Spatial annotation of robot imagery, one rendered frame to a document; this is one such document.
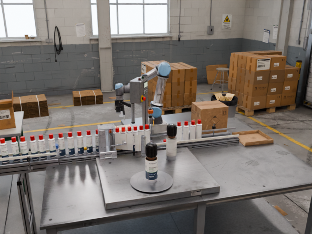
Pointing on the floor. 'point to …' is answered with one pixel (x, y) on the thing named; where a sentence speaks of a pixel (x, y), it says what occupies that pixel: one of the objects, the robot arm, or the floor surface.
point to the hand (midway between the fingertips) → (123, 118)
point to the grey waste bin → (231, 111)
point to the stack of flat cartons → (31, 106)
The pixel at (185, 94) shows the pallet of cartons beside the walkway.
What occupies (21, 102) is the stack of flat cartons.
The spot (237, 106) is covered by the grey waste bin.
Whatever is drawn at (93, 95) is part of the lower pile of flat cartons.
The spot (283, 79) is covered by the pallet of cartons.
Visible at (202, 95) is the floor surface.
